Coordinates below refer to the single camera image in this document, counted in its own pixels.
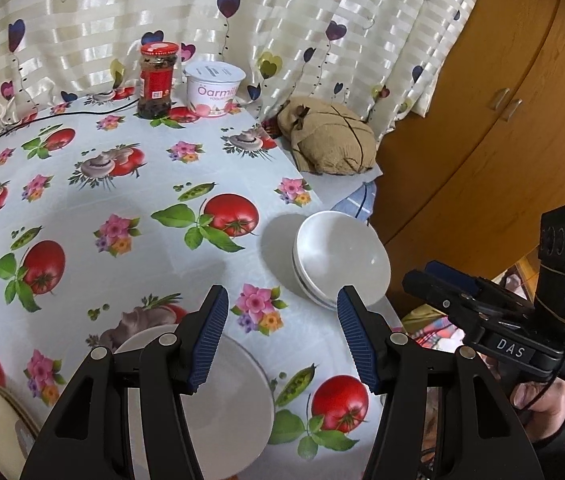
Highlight stainless steel bowl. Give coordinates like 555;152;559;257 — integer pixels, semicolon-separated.
112;324;277;480

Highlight white bowl blue rim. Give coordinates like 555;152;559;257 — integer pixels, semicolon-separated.
292;210;391;310

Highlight person's right hand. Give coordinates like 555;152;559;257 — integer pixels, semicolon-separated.
481;353;565;441

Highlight folded blue grey cloths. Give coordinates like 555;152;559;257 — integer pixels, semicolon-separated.
303;165;382;222

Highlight wooden cabinet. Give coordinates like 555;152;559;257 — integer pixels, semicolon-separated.
371;0;565;313

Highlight floral fruit tablecloth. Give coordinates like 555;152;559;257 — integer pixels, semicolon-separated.
0;98;382;479

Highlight burlap brown cushion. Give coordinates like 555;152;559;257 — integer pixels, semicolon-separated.
276;96;378;176

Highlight heart pattern curtain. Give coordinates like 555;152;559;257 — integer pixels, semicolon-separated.
0;0;476;133

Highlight white yogurt tub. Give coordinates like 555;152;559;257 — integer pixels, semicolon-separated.
185;61;246;118

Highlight red lid sauce jar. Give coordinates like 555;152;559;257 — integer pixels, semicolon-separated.
137;41;179;119

